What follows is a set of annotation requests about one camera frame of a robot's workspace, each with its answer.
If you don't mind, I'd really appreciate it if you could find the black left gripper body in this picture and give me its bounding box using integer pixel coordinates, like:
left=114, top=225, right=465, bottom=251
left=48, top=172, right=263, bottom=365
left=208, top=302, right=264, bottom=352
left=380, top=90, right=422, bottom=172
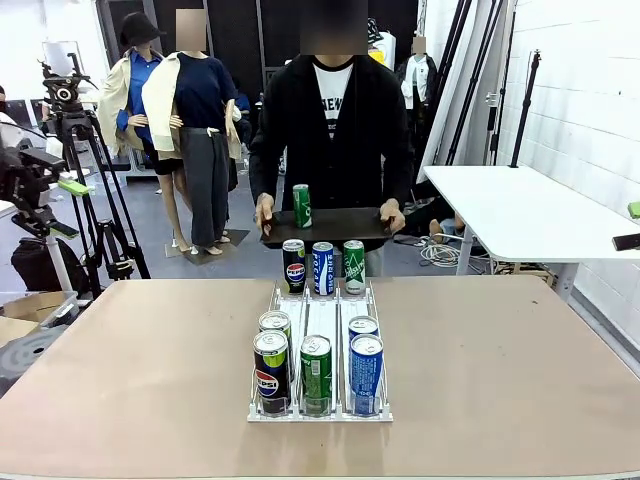
left=0, top=149, right=52, bottom=215

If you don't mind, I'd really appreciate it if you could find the green soda can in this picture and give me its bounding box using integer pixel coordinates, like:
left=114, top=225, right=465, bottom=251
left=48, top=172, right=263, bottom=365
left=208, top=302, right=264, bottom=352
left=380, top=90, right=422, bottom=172
left=299, top=334, right=334, bottom=417
left=292, top=183, right=314, bottom=229

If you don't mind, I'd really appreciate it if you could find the black Pepsi lime can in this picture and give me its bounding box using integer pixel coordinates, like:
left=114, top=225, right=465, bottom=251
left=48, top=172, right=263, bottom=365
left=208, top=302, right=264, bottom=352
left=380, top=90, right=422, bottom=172
left=252, top=330, right=292, bottom=417
left=282, top=238, right=307, bottom=295
left=258, top=310, right=293, bottom=354

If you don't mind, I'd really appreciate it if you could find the dark brown serving tray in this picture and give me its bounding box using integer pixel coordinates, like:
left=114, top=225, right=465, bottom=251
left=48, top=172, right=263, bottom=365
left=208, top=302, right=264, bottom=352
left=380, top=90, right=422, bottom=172
left=259, top=207, right=394, bottom=250

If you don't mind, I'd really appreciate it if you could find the green star print cider can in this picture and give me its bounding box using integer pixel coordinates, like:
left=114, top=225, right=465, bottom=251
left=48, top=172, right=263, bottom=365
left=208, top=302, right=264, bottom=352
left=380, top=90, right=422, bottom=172
left=342, top=239, right=367, bottom=296

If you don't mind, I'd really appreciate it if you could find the person's left forearm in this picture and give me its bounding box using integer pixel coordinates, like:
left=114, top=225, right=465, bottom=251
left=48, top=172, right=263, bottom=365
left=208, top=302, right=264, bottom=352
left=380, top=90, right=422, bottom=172
left=382, top=147, right=416, bottom=206

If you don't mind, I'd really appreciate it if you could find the person's right forearm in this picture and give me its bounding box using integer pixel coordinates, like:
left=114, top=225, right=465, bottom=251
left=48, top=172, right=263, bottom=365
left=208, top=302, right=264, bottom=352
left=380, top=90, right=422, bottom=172
left=248, top=147, right=282, bottom=201

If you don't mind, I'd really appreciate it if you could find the person seated on floor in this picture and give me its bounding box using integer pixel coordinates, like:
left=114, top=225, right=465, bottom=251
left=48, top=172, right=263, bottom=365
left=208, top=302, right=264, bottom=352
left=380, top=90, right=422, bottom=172
left=404, top=180, right=467, bottom=241

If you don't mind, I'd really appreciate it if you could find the person in black jacket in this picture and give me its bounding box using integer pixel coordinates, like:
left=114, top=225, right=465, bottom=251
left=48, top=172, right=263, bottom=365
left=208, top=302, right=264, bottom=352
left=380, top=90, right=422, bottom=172
left=248, top=0, right=416, bottom=279

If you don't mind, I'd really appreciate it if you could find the person's right hand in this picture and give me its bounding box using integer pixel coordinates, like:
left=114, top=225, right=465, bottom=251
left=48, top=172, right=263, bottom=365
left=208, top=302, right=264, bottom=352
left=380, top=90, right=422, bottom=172
left=253, top=193, right=276, bottom=237

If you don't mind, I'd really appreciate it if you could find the person's left hand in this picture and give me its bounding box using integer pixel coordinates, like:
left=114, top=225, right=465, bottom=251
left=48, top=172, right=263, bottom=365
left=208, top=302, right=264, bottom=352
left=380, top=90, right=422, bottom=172
left=378, top=198, right=407, bottom=235

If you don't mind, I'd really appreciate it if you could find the black backpack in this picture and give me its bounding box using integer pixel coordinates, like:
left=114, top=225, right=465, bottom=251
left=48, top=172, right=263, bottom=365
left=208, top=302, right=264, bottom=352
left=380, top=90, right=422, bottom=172
left=9, top=237, right=92, bottom=297

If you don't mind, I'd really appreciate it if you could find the dark computer monitor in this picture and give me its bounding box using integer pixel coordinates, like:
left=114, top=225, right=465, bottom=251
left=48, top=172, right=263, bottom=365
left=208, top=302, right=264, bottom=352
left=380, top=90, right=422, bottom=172
left=4, top=99, right=31, bottom=126

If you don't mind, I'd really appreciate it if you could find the cardboard box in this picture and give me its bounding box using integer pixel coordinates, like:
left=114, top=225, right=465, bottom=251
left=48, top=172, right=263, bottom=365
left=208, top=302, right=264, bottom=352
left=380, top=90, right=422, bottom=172
left=0, top=291, right=80, bottom=329

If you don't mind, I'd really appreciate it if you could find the large white table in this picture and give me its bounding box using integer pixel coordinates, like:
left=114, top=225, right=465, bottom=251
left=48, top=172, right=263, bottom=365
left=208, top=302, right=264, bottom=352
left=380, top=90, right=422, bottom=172
left=422, top=164, right=640, bottom=304

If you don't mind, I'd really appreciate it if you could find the gray round weight plate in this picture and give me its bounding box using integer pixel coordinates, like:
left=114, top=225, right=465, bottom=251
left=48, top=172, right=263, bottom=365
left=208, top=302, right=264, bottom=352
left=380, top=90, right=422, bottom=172
left=0, top=324, right=70, bottom=399

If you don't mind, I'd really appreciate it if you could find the white board on stand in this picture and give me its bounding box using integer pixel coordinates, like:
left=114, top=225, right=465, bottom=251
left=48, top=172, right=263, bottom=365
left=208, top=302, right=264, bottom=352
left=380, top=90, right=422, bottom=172
left=42, top=40, right=84, bottom=76

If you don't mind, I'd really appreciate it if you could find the mannequin with black hat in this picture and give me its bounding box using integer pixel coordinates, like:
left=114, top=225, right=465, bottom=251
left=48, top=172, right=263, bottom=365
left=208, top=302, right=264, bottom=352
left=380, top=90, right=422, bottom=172
left=97, top=12, right=196, bottom=254

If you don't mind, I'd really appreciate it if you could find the black light stand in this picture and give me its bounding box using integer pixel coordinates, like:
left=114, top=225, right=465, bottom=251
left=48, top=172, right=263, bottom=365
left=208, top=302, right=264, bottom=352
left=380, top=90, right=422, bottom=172
left=509, top=48, right=544, bottom=170

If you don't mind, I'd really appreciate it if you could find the mannequin with navy top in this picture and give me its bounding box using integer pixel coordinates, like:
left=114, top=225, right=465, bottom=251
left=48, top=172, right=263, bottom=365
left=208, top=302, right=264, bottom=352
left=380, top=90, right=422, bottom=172
left=142, top=8, right=242, bottom=257

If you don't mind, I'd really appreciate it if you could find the black stand with gray clamp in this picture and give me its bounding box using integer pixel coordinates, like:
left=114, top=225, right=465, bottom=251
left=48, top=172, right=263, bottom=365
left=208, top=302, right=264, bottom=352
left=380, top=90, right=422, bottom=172
left=485, top=9, right=517, bottom=167

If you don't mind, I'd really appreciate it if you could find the mannequin with white jacket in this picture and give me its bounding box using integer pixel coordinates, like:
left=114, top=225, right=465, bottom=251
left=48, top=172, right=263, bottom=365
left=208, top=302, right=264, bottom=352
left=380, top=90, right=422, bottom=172
left=399, top=35, right=440, bottom=154

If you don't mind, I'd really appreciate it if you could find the blue Pocari Sweat can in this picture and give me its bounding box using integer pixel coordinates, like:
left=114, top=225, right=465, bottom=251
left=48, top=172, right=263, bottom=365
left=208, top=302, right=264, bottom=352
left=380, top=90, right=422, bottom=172
left=347, top=315, right=380, bottom=342
left=311, top=241, right=335, bottom=297
left=349, top=333, right=385, bottom=417

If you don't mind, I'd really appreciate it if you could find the white can dispenser rack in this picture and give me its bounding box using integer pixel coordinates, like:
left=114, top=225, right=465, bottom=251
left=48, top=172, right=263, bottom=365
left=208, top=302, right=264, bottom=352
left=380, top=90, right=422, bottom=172
left=246, top=279, right=395, bottom=424

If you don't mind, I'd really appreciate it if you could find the mannequin with yellow garment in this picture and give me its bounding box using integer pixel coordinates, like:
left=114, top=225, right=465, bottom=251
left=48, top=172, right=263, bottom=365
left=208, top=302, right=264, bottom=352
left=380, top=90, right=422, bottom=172
left=367, top=18, right=397, bottom=71

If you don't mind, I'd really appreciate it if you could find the gray wrist camera box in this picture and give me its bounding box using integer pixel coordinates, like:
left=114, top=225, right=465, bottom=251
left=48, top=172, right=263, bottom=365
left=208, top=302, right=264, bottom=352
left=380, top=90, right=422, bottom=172
left=19, top=147, right=67, bottom=174

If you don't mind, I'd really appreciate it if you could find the black camera tripod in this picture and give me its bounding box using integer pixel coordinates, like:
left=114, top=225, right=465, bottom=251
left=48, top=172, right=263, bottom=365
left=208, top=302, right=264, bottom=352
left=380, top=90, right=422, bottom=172
left=52, top=110, right=152, bottom=301

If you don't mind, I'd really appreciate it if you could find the gray mannequin base plate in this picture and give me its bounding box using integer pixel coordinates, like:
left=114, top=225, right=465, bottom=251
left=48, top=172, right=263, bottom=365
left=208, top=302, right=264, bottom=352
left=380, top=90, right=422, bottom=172
left=164, top=228, right=251, bottom=266

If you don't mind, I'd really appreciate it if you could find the white coiled floor cable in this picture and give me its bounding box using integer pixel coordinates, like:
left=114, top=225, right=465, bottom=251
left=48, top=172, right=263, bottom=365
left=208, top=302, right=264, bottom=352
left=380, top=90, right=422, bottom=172
left=418, top=233, right=464, bottom=269

